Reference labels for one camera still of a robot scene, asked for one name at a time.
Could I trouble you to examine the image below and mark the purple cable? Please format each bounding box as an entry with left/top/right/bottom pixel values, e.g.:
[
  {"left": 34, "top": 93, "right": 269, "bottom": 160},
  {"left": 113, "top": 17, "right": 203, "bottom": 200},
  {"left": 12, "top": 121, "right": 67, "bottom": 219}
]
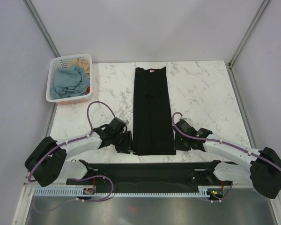
[
  {"left": 28, "top": 101, "right": 118, "bottom": 214},
  {"left": 172, "top": 112, "right": 281, "bottom": 203}
]

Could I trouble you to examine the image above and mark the left aluminium frame post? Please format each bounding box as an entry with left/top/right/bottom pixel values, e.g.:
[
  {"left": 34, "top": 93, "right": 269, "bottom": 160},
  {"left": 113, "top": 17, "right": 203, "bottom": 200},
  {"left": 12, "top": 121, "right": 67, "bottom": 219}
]
[{"left": 23, "top": 0, "right": 60, "bottom": 57}]

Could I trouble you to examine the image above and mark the right aluminium frame post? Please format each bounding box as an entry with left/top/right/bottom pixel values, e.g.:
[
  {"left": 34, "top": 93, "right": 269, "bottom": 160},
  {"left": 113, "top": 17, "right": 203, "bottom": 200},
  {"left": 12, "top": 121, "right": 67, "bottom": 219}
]
[{"left": 226, "top": 0, "right": 271, "bottom": 70}]

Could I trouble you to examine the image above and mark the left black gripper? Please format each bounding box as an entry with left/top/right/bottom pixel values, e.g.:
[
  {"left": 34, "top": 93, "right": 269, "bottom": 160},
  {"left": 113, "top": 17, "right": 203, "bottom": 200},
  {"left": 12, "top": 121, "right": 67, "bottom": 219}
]
[{"left": 111, "top": 130, "right": 136, "bottom": 154}]

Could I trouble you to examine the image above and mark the blue t shirt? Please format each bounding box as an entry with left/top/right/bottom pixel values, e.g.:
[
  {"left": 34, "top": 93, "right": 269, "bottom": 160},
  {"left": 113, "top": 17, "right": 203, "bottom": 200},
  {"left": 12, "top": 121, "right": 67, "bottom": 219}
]
[{"left": 50, "top": 65, "right": 90, "bottom": 99}]

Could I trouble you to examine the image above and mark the white plastic basket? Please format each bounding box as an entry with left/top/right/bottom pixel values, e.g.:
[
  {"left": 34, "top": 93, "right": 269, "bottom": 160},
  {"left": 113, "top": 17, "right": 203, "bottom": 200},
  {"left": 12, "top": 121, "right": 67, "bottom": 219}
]
[{"left": 46, "top": 53, "right": 93, "bottom": 105}]

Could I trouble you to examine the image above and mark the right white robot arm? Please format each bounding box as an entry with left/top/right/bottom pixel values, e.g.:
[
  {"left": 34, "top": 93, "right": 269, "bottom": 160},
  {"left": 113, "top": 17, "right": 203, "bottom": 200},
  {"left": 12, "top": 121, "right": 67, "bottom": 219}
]
[{"left": 173, "top": 119, "right": 281, "bottom": 199}]

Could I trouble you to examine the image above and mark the beige t shirt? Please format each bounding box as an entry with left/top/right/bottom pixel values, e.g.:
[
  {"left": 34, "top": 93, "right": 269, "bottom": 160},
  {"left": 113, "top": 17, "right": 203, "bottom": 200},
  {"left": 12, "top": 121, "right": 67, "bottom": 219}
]
[{"left": 68, "top": 58, "right": 90, "bottom": 77}]

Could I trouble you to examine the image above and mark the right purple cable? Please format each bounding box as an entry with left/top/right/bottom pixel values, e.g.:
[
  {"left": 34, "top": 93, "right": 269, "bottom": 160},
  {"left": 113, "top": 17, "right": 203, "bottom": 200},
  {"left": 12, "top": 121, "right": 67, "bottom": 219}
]
[{"left": 172, "top": 112, "right": 281, "bottom": 203}]

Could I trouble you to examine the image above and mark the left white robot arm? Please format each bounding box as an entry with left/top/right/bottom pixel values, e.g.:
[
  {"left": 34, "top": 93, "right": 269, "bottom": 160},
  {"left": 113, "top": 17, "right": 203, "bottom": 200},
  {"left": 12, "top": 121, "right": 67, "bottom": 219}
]
[{"left": 24, "top": 117, "right": 133, "bottom": 187}]

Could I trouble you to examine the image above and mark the black t shirt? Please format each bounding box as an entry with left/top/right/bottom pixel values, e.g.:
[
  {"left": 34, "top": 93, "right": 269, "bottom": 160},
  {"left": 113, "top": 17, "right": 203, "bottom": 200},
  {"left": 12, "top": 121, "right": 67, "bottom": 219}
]
[{"left": 133, "top": 67, "right": 176, "bottom": 156}]

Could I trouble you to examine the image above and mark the white slotted cable duct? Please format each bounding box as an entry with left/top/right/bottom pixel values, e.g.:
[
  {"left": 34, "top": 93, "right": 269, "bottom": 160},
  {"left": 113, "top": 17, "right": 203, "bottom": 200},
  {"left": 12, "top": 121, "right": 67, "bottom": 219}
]
[{"left": 33, "top": 186, "right": 217, "bottom": 198}]

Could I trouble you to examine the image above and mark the aluminium frame post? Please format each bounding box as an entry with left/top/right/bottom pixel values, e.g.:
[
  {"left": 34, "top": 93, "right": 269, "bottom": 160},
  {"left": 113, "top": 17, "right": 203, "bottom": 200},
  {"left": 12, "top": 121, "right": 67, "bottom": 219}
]
[
  {"left": 23, "top": 0, "right": 60, "bottom": 57},
  {"left": 226, "top": 0, "right": 271, "bottom": 70}
]

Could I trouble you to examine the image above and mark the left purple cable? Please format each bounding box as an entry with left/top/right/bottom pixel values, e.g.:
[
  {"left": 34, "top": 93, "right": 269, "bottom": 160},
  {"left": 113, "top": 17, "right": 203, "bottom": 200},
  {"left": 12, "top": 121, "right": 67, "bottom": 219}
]
[{"left": 28, "top": 101, "right": 118, "bottom": 214}]

